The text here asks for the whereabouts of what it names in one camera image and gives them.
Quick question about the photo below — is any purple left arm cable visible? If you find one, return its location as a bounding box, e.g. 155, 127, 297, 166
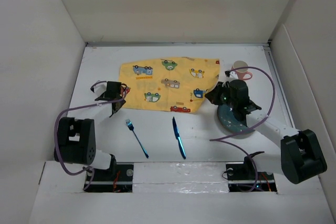
54, 81, 127, 190

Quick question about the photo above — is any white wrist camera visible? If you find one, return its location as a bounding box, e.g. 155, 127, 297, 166
90, 80, 107, 96
225, 70, 239, 81

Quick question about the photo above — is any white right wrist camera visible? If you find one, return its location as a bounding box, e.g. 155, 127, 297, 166
225, 70, 239, 81

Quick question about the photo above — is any yellow vehicle print cloth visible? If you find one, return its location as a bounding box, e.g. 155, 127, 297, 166
119, 57, 221, 113

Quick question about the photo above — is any pink ceramic mug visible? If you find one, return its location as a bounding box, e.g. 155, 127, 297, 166
231, 60, 253, 81

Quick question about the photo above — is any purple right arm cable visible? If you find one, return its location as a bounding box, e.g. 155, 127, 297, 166
209, 66, 276, 192

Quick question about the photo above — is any blue metal knife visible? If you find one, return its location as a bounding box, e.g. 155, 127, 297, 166
172, 117, 186, 159

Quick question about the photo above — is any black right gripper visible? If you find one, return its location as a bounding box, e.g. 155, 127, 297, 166
204, 81, 237, 109

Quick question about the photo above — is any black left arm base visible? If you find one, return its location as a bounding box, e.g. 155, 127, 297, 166
84, 163, 134, 193

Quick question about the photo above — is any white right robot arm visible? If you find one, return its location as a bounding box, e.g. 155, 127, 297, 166
205, 80, 327, 184

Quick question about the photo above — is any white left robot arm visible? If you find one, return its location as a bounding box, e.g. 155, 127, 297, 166
54, 81, 128, 180

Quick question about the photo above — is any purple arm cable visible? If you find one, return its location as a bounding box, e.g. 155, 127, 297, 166
54, 81, 127, 190
209, 66, 276, 192

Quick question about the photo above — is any blue metal fork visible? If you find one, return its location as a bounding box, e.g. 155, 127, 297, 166
125, 119, 149, 158

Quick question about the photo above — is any dark teal ceramic plate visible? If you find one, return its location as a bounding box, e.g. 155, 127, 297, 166
217, 105, 254, 134

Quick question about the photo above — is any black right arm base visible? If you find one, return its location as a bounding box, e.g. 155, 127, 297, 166
222, 156, 277, 193

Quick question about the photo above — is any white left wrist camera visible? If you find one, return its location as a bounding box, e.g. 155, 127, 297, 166
90, 80, 107, 96

